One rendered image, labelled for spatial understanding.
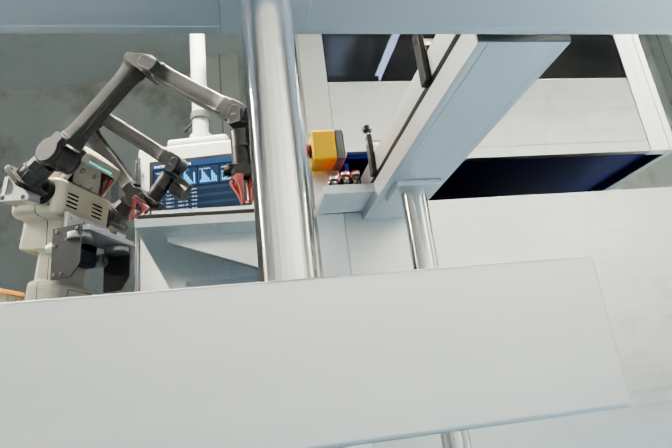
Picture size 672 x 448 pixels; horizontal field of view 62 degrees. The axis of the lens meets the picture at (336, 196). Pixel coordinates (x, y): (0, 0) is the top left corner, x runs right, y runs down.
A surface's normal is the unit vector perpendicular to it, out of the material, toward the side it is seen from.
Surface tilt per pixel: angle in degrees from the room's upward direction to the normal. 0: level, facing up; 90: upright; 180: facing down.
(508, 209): 90
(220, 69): 90
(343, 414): 90
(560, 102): 90
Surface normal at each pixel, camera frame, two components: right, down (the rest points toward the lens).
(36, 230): -0.24, -0.30
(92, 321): 0.16, -0.35
